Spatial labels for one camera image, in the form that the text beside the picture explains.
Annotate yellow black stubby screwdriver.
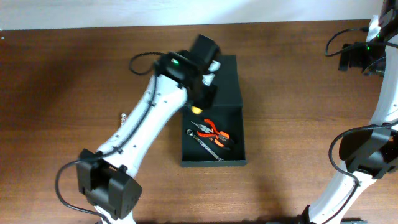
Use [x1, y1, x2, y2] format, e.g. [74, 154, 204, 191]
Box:
[191, 106, 203, 114]

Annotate black gift box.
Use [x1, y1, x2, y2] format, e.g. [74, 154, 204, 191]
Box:
[181, 55, 246, 167]

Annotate silver ratchet wrench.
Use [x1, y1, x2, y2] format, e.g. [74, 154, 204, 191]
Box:
[186, 129, 224, 161]

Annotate red handled wire cutters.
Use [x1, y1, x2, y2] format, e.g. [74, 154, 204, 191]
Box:
[193, 119, 220, 138]

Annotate orange black long-nose pliers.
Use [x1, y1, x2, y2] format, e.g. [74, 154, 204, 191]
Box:
[208, 128, 235, 151]

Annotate orange socket bit rail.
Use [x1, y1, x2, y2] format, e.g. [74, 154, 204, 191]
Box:
[121, 113, 126, 126]

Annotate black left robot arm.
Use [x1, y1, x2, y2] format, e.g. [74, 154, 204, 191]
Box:
[76, 35, 220, 223]

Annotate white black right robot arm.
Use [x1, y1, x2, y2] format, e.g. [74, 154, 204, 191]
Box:
[293, 0, 397, 223]

